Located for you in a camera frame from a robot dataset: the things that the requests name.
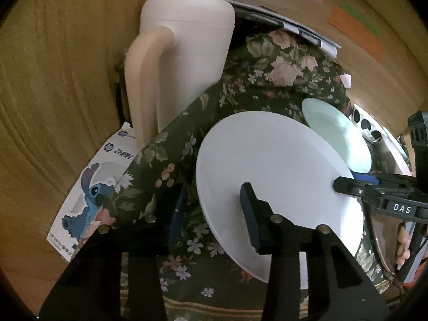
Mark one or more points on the orange paper note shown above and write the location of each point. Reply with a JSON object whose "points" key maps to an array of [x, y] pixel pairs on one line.
{"points": [[354, 30]]}

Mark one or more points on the green paper note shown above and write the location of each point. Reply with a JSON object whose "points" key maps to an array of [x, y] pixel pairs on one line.
{"points": [[361, 18]]}

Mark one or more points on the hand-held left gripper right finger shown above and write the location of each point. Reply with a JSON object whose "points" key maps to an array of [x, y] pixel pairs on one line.
{"points": [[248, 207]]}

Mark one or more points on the orange garment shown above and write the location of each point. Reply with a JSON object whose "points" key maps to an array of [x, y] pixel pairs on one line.
{"points": [[416, 279]]}

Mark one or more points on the light green plate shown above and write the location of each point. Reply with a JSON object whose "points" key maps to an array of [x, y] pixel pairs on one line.
{"points": [[334, 130]]}

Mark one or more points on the cream plastic pitcher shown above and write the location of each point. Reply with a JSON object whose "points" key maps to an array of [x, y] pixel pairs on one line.
{"points": [[194, 40]]}

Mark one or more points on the person's right hand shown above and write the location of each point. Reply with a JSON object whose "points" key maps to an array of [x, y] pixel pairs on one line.
{"points": [[402, 244]]}

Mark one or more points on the wooden desk cubby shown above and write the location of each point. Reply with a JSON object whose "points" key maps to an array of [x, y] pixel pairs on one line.
{"points": [[50, 73]]}

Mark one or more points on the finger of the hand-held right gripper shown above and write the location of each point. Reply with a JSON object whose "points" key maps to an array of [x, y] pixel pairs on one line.
{"points": [[349, 186], [366, 178]]}

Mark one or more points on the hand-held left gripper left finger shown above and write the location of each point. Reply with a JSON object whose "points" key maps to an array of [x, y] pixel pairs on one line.
{"points": [[176, 220]]}

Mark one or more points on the white plate with black dots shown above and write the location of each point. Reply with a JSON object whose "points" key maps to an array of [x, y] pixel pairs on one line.
{"points": [[389, 140]]}

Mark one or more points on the dark floral tablecloth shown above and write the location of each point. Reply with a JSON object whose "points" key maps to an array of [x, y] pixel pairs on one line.
{"points": [[254, 83]]}

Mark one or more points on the stack of white papers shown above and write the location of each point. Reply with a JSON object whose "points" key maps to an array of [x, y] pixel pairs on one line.
{"points": [[301, 28]]}

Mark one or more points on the small paper scrap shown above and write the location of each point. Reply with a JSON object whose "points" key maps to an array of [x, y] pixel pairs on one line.
{"points": [[346, 80]]}

